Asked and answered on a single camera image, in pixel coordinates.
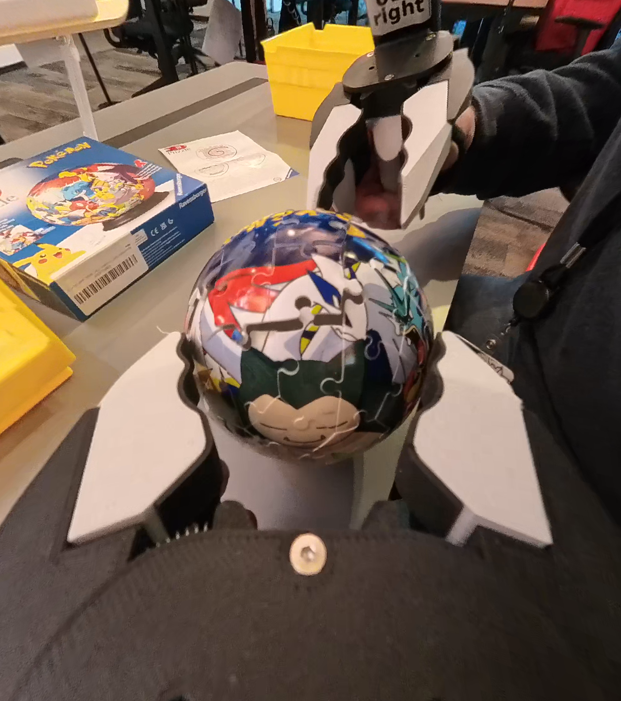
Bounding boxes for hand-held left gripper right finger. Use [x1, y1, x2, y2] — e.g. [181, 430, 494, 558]
[397, 330, 556, 549]

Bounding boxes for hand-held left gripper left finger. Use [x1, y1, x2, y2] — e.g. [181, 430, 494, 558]
[66, 330, 229, 544]

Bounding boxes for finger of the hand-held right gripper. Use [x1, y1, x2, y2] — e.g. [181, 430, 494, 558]
[397, 48, 477, 231]
[306, 81, 366, 213]

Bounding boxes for colourful puzzle ball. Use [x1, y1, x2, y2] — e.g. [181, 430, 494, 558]
[183, 207, 435, 467]

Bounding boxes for person's right forearm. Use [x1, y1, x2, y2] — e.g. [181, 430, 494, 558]
[442, 54, 621, 201]

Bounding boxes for blue puzzle box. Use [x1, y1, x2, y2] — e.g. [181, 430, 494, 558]
[0, 137, 216, 323]

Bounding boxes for person's right hand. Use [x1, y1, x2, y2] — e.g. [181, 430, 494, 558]
[354, 104, 478, 230]

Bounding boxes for white instruction sheet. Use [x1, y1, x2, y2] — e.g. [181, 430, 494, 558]
[157, 130, 300, 204]

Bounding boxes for person's blue jeans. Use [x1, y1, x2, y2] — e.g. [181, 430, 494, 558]
[446, 267, 532, 352]

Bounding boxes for black badge reel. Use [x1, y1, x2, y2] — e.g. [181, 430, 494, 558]
[511, 242, 587, 325]

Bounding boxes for person in dark jacket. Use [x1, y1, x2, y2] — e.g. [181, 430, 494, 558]
[499, 33, 621, 570]

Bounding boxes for red office chair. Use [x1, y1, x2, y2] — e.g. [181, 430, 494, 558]
[531, 0, 621, 57]

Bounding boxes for black office chair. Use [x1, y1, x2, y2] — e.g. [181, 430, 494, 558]
[104, 0, 208, 76]

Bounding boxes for white table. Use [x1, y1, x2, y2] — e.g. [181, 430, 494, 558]
[0, 0, 130, 142]

